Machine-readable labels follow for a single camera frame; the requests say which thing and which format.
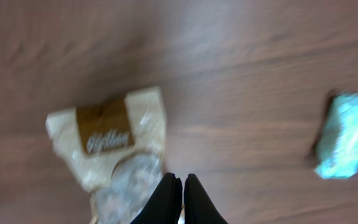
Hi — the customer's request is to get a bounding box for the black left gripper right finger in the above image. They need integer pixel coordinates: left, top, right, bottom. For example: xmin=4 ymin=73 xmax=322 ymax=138
xmin=183 ymin=174 xmax=227 ymax=224

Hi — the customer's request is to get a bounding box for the brown Pantree snack pouch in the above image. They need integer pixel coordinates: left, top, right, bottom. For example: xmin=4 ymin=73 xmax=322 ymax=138
xmin=45 ymin=86 xmax=167 ymax=224

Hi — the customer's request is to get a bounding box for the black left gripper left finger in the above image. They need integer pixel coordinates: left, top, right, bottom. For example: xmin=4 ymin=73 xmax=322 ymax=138
xmin=131 ymin=172 xmax=183 ymax=224

